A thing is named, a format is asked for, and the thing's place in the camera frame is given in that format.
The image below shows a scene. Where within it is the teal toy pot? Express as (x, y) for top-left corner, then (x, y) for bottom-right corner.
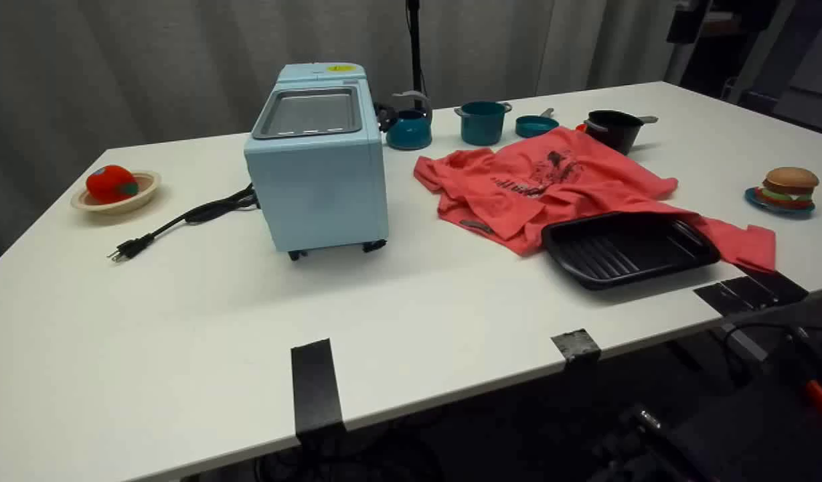
(453, 99), (513, 147)

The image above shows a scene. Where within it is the red fruit on plate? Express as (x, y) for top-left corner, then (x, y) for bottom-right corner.
(69, 170), (163, 218)

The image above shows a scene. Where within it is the red sweatshirt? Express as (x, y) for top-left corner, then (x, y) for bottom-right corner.
(413, 124), (780, 276)

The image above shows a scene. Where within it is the small blue plate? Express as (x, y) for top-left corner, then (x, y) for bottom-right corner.
(742, 185), (819, 221)

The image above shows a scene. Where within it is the black ridged grill tray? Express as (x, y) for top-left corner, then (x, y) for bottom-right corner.
(537, 210), (724, 293)

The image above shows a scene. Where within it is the teal toy kettle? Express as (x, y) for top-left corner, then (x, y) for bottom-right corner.
(373, 88), (437, 152)

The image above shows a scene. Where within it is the black power cord with plug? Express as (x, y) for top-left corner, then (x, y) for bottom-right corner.
(106, 183), (262, 265)

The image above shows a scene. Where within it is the wide black tape patch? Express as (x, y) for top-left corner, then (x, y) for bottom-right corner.
(690, 268), (812, 317)

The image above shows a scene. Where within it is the long black tape strip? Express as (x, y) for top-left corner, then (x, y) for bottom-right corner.
(290, 338), (347, 440)

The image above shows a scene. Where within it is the small black tape piece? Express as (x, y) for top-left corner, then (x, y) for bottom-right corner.
(548, 328), (603, 364)

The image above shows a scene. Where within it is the toy hamburger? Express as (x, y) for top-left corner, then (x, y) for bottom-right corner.
(754, 163), (822, 214)

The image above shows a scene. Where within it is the black toy pot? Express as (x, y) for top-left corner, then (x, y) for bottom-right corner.
(584, 107), (662, 156)

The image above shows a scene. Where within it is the red toy tomato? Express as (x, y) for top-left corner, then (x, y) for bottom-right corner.
(82, 163), (141, 207)

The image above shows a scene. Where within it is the light blue toaster oven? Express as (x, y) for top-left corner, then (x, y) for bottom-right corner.
(242, 59), (390, 262)

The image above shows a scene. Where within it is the orange handled tool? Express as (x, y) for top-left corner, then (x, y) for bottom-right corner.
(801, 377), (822, 424)

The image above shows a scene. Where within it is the black camera tripod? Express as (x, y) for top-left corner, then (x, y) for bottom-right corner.
(401, 0), (428, 93)

